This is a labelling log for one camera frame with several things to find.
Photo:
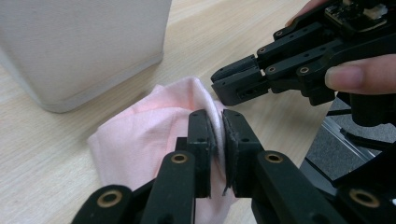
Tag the pink cloth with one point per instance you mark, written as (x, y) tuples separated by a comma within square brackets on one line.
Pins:
[(140, 140)]

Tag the metal stand rail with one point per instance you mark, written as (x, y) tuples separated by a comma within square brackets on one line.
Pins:
[(345, 137)]

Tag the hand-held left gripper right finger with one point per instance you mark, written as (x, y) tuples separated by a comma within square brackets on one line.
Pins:
[(241, 149)]

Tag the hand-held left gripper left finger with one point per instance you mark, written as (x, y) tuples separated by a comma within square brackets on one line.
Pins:
[(200, 140)]

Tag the grey fabric storage box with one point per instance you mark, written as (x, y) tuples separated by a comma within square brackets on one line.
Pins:
[(77, 46)]

